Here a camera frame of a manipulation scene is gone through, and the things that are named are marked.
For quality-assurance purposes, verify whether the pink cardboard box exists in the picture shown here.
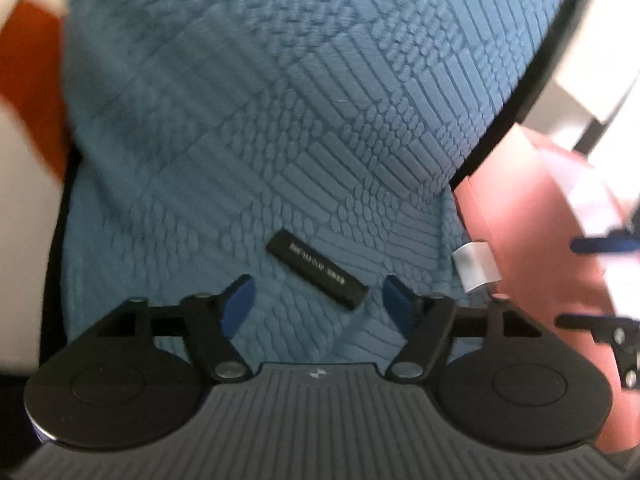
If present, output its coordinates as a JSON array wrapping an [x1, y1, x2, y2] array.
[[452, 125, 640, 453]]

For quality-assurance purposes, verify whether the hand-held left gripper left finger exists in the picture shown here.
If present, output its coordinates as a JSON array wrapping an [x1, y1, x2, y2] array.
[[97, 274, 257, 382]]

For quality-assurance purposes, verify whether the small white charger adapter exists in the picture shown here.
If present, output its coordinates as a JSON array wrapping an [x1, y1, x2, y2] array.
[[451, 242, 502, 292]]

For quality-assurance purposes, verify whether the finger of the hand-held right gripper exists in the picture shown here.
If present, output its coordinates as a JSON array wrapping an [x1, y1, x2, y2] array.
[[556, 312, 640, 391], [570, 230, 640, 257]]

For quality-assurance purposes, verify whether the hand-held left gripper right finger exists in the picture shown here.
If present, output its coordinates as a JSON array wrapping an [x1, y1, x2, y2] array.
[[382, 275, 543, 381]]

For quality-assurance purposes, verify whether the black rectangular stick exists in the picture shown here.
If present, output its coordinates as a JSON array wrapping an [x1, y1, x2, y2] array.
[[266, 231, 370, 311]]

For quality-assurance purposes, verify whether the blue textured seat mat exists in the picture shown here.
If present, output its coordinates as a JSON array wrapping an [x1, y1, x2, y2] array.
[[62, 0, 583, 366]]

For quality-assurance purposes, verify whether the white folding panel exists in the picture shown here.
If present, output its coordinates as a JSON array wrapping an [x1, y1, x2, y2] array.
[[520, 45, 640, 126]]

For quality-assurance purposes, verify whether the red black white striped blanket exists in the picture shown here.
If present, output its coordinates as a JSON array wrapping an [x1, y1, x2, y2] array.
[[0, 0, 71, 361]]

